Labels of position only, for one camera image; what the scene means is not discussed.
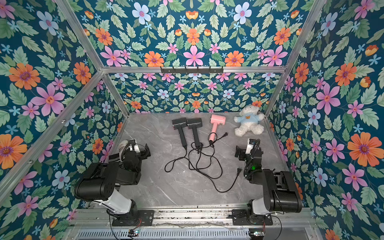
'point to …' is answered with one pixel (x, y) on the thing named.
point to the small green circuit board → (133, 233)
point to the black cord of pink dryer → (225, 134)
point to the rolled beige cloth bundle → (120, 147)
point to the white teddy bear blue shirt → (249, 118)
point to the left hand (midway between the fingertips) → (139, 144)
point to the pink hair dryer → (216, 119)
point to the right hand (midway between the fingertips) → (248, 145)
